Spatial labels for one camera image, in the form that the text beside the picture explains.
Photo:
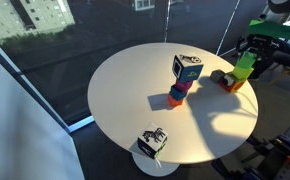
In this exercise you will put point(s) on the small grey block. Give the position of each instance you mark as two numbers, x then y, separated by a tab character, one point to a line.
216	76

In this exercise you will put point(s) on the black chair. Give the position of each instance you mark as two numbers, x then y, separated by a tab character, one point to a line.
288	60

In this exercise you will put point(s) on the orange multicolour activity cube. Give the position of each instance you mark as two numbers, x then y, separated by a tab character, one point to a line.
231	86

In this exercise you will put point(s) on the black white patterned cube top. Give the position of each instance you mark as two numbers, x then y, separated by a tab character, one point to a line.
189	71

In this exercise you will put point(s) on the orange block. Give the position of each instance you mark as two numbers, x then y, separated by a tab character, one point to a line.
174	101

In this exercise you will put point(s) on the white table pedestal base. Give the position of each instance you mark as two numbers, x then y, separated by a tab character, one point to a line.
151	168

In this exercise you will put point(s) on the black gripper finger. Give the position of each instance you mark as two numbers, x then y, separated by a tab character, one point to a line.
259	55
243	48

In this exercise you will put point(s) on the blue block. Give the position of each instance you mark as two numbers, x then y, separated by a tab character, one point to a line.
177	93

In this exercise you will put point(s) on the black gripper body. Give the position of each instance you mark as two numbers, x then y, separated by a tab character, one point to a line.
261	43

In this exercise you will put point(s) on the magenta block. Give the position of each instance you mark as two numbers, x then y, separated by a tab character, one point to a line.
183	85

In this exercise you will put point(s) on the light green block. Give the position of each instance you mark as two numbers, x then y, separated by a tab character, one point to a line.
242	73

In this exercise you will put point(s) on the zebra print soft cube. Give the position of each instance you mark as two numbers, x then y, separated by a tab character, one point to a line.
153	138

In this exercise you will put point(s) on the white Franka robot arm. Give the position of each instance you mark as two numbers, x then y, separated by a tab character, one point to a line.
285	5

